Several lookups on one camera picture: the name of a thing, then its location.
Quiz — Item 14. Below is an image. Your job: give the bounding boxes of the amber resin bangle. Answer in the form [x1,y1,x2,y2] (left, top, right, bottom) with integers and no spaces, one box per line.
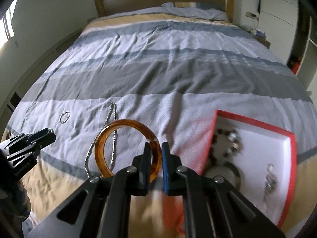
[95,119,163,183]

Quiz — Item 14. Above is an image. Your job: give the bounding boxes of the white wardrobe door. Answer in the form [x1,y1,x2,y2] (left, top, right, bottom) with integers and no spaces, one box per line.
[258,0,299,65]

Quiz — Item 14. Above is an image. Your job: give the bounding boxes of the black bead bracelet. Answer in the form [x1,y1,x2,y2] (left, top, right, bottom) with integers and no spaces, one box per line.
[212,128,242,159]

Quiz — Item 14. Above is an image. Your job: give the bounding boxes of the striped duvet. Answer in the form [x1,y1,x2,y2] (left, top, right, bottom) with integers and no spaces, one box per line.
[0,6,317,238]

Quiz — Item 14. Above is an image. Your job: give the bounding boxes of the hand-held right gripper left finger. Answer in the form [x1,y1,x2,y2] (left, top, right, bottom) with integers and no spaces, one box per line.
[27,141,153,238]

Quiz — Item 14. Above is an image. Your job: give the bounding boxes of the window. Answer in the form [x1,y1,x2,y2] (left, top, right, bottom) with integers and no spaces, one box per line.
[0,0,19,48]

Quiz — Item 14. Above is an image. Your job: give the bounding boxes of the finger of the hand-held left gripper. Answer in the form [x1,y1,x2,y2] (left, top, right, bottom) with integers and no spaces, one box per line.
[4,133,56,164]
[0,128,54,151]

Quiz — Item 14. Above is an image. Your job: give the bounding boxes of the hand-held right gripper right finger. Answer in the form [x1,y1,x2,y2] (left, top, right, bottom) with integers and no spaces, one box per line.
[161,142,286,238]

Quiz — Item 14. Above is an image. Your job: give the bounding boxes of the red shallow box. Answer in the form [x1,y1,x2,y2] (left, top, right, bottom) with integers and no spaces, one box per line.
[163,109,298,234]

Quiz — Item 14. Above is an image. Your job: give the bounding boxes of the small red object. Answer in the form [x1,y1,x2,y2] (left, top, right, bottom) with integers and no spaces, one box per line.
[291,57,302,74]

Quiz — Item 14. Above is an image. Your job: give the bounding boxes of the striped pillow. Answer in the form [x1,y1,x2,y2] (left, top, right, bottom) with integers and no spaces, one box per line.
[161,2,228,22]

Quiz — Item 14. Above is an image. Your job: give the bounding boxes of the silver wrist watch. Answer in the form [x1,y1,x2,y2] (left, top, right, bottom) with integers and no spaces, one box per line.
[263,163,277,202]

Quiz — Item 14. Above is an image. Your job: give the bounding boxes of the thick brown bangle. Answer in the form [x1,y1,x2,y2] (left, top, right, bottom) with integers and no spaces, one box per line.
[205,163,242,189]

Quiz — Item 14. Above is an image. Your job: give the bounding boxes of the pearl necklace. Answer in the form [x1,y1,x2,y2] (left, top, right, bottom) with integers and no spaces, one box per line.
[85,102,117,179]

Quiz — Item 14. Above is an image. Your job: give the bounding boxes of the open wardrobe shelves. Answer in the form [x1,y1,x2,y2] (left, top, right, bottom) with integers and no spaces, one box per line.
[297,4,317,93]

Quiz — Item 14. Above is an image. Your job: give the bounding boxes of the wooden headboard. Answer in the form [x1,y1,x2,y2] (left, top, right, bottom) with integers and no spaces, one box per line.
[95,0,235,23]

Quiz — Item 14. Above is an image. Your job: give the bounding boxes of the wooden nightstand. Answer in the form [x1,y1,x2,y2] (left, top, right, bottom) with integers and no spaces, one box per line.
[252,33,271,49]

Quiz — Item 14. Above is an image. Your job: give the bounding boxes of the person's left forearm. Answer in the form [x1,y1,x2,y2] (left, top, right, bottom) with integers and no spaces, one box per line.
[0,177,32,222]

